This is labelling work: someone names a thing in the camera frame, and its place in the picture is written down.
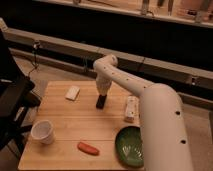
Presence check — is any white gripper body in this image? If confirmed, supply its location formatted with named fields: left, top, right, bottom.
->
left=96, top=76, right=112, bottom=96

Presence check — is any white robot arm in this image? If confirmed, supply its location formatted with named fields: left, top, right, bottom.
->
left=93, top=55, right=194, bottom=171

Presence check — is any green ceramic plate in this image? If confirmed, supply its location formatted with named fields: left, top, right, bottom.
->
left=115, top=126, right=144, bottom=168

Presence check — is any white rectangular block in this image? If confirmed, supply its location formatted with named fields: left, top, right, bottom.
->
left=65, top=86, right=80, bottom=100

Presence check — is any orange carrot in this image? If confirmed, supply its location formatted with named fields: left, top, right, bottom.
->
left=77, top=142, right=100, bottom=156

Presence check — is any black office chair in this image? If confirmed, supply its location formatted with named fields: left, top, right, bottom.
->
left=0, top=30, right=41, bottom=153

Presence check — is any black cable with plug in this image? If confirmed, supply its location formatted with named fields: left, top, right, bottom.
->
left=27, top=40, right=42, bottom=78

